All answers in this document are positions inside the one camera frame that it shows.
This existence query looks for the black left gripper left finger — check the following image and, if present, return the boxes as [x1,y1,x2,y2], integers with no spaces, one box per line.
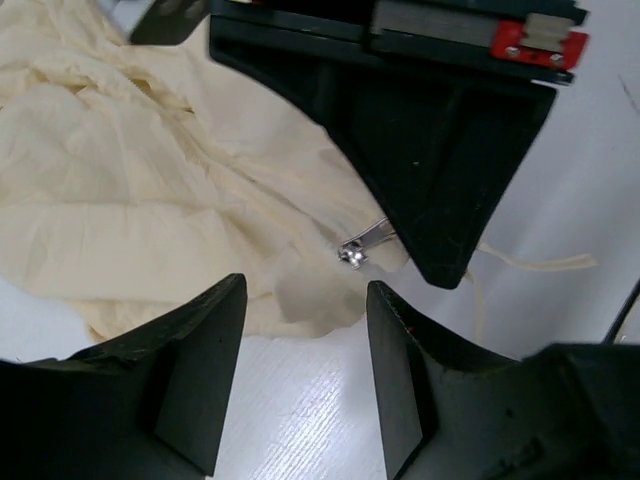
[1,274,247,479]

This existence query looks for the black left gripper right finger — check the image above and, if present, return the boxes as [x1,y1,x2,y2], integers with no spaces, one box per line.
[367,281,639,479]

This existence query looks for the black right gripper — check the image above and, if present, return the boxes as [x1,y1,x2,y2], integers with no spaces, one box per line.
[127,1,589,289]

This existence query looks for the silver zipper slider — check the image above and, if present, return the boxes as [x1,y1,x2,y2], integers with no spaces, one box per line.
[337,217,397,270]

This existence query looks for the cream fabric jacket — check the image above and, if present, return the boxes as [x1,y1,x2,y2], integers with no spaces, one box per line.
[1,1,418,340]

